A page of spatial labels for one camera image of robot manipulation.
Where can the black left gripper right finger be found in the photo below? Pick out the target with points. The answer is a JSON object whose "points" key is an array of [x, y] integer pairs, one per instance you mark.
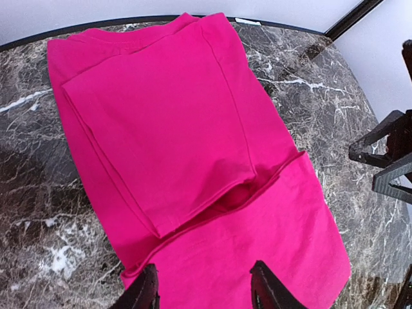
{"points": [[267, 290]]}

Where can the red t-shirt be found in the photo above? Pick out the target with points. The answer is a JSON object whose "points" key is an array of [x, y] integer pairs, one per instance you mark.
{"points": [[189, 166]]}

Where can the white tape piece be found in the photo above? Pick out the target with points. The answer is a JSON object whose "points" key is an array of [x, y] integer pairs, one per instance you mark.
{"points": [[247, 21]]}

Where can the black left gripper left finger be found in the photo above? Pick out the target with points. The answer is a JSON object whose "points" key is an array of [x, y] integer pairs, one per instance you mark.
{"points": [[142, 293]]}

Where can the black frame post right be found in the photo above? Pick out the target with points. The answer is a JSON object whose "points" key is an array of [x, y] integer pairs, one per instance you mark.
{"points": [[363, 14]]}

